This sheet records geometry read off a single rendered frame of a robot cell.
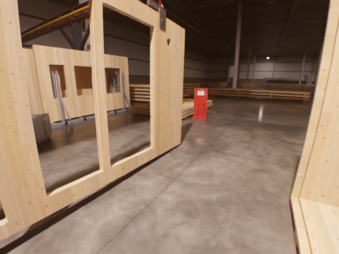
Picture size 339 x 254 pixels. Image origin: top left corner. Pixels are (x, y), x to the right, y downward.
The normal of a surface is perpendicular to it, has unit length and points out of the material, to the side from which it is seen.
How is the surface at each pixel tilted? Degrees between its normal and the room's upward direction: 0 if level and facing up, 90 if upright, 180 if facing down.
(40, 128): 90
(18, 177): 90
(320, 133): 90
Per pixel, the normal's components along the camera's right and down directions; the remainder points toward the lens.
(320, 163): -0.50, 0.23
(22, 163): 0.84, 0.14
